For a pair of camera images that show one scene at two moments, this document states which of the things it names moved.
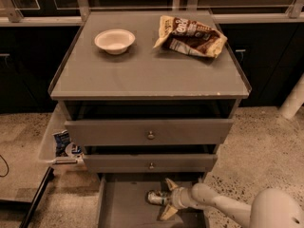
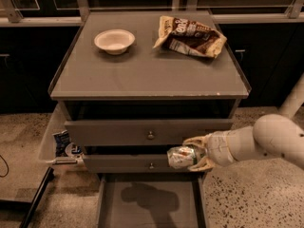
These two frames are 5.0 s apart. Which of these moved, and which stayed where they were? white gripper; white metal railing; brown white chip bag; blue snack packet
Moved: white gripper
Stayed: brown white chip bag; white metal railing; blue snack packet
